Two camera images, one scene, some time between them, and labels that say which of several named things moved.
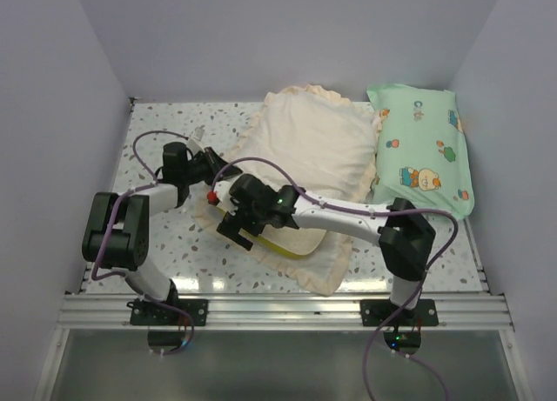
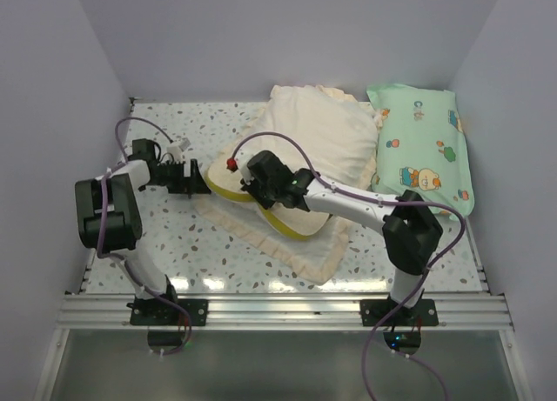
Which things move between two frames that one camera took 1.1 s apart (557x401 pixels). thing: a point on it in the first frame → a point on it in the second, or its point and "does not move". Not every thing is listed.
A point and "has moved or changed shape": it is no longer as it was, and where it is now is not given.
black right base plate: x=377 y=312 does not move
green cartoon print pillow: x=421 y=151 does not move
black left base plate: x=144 y=312 does not move
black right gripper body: x=251 y=219 → x=265 y=194
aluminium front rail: x=480 y=310 does not move
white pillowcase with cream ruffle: x=318 y=140 has moved or changed shape
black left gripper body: x=204 y=167 → x=172 y=176
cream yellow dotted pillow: x=298 y=243 has moved or changed shape
